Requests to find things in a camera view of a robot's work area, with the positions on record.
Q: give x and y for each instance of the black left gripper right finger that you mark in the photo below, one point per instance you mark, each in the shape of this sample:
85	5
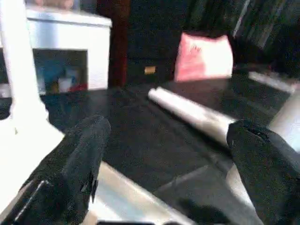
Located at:
267	173

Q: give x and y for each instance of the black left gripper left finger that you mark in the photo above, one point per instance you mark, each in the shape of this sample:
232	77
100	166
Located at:
61	178

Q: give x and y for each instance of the white glass-door cabinet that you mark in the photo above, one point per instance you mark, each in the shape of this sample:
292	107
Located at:
70	51

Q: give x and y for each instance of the pink printed pillow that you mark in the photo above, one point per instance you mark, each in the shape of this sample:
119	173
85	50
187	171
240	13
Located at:
204	56

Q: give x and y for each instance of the small yellow label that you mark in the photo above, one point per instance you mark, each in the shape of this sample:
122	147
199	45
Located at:
150	70

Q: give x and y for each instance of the black sofa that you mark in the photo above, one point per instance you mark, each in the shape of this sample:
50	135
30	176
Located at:
154	33

